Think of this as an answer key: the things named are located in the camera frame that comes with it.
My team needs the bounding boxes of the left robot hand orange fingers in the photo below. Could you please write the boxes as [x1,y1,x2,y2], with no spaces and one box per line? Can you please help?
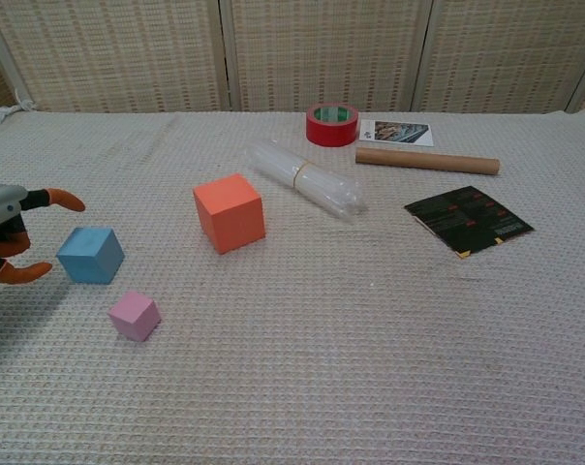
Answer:
[0,183,86,288]

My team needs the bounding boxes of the blue foam cube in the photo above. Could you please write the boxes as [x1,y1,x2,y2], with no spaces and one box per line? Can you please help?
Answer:
[55,226,126,285]

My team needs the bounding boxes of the small pink foam cube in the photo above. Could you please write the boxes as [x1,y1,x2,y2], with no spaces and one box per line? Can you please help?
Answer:
[108,290,163,343]

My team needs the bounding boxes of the large orange foam cube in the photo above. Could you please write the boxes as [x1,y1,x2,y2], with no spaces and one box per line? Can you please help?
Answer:
[192,172,266,256]

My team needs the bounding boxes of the clear plastic tube bundle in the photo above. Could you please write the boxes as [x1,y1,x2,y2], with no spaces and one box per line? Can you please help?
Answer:
[246,138,369,225]

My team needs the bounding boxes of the red tape roll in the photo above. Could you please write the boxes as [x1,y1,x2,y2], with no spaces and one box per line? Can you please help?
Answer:
[305,102,360,147]

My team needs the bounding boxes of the cream woven tablecloth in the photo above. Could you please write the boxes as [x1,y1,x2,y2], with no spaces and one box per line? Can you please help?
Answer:
[0,109,585,465]

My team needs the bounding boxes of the white card with photo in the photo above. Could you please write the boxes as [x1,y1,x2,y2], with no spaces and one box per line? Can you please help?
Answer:
[358,119,435,147]

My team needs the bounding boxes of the brown cardboard tube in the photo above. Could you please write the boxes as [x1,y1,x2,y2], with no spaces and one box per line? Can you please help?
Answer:
[354,146,502,176]

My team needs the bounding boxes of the black printed leaflet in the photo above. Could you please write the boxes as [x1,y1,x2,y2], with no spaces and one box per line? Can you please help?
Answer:
[403,185,536,261]

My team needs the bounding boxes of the white knotted cord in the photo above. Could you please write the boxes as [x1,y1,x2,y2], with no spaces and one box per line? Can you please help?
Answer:
[0,99,37,125]

